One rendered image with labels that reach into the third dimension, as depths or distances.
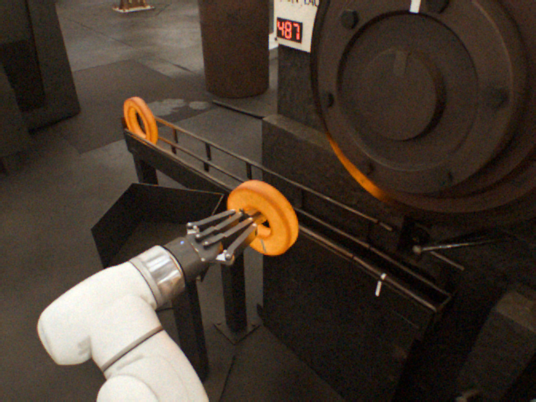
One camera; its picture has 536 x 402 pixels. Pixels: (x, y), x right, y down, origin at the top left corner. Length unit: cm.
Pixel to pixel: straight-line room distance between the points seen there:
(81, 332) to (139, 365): 9
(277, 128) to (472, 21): 63
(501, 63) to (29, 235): 217
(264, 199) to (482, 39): 41
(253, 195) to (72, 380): 111
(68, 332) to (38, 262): 154
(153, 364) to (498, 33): 57
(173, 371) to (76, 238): 166
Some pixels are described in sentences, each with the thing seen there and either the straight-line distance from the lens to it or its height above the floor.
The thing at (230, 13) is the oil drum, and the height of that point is 68.
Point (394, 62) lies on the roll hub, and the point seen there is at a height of 116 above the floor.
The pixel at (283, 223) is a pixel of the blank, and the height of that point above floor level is 86.
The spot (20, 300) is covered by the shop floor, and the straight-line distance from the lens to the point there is 201.
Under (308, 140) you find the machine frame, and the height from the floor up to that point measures 87.
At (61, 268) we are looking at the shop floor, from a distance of 208.
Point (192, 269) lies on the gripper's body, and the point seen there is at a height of 84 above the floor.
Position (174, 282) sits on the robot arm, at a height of 84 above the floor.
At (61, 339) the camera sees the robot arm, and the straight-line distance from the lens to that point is 63.
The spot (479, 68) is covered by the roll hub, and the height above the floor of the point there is 117.
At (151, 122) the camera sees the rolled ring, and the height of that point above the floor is 70.
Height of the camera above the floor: 132
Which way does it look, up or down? 36 degrees down
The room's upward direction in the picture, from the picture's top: straight up
